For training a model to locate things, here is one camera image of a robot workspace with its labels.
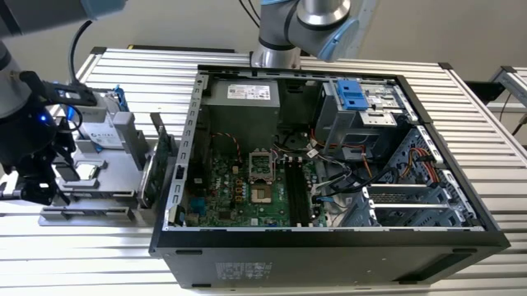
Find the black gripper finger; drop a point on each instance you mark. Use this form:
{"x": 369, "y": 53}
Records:
{"x": 65, "y": 154}
{"x": 36, "y": 185}

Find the black background object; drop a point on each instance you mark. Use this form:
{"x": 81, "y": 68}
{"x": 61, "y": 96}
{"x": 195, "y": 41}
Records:
{"x": 485, "y": 91}

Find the grey metal disk bay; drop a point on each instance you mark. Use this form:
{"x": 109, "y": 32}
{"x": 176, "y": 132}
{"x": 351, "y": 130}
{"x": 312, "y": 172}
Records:
{"x": 399, "y": 187}

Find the black camera bracket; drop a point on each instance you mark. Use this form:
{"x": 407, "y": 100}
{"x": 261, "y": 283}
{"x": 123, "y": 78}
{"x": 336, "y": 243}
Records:
{"x": 61, "y": 92}

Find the black RAM slot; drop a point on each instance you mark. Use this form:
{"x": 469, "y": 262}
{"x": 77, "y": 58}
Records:
{"x": 295, "y": 192}
{"x": 289, "y": 192}
{"x": 301, "y": 192}

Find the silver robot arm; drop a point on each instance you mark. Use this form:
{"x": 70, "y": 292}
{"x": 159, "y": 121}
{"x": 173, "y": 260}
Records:
{"x": 316, "y": 18}

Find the silver CPU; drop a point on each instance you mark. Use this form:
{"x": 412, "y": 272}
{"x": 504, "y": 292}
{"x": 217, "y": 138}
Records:
{"x": 89, "y": 171}

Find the blue drive bay latch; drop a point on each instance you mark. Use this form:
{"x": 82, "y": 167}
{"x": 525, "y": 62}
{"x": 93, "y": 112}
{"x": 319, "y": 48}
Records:
{"x": 351, "y": 95}

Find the black PC case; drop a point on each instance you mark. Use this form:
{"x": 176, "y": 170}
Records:
{"x": 329, "y": 262}

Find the grey metal drive cage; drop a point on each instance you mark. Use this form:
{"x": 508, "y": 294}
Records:
{"x": 349, "y": 123}

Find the grey parts rack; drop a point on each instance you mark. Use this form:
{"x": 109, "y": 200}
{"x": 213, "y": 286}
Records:
{"x": 119, "y": 179}

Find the black case fan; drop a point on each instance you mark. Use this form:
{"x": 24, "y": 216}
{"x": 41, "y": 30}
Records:
{"x": 203, "y": 148}

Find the small silver wrist camera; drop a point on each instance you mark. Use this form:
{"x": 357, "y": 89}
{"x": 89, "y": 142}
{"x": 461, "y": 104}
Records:
{"x": 88, "y": 114}

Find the grey power supply unit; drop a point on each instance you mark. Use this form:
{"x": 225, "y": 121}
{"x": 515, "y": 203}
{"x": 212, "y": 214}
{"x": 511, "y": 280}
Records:
{"x": 243, "y": 123}

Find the hard disk blue carrier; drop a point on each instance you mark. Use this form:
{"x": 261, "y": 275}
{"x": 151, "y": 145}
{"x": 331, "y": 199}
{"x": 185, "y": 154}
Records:
{"x": 100, "y": 135}

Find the CPU socket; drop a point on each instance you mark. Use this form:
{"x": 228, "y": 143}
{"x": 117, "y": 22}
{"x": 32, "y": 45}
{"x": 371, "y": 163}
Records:
{"x": 261, "y": 194}

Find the green graphics card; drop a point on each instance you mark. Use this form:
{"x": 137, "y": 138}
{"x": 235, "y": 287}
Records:
{"x": 160, "y": 160}

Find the blue board connector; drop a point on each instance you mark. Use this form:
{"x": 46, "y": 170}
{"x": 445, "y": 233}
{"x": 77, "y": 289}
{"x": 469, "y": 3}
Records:
{"x": 197, "y": 206}

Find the metal slat side table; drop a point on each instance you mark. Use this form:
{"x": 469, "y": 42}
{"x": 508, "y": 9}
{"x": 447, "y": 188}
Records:
{"x": 512, "y": 78}

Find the thin metal locking lever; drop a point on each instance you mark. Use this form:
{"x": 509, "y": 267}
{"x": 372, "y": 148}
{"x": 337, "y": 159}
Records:
{"x": 273, "y": 169}

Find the green motherboard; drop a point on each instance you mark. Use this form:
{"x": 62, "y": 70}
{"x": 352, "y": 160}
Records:
{"x": 267, "y": 212}

